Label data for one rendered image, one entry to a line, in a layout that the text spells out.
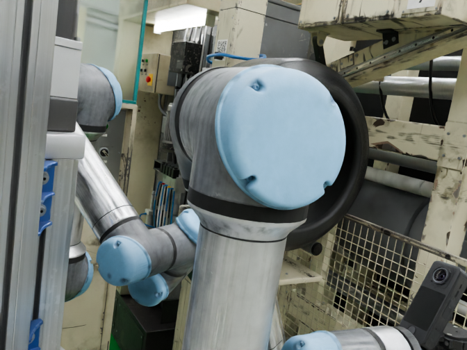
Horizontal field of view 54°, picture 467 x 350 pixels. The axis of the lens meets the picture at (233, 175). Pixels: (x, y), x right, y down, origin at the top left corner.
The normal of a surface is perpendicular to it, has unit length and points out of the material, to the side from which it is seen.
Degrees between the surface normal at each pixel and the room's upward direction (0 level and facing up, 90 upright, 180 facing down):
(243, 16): 90
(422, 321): 61
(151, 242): 43
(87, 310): 90
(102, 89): 79
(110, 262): 90
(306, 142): 82
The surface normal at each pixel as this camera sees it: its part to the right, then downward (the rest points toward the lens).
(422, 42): -0.85, -0.05
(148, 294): -0.32, 0.23
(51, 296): 0.77, 0.21
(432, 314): -0.73, -0.55
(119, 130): 0.51, 0.21
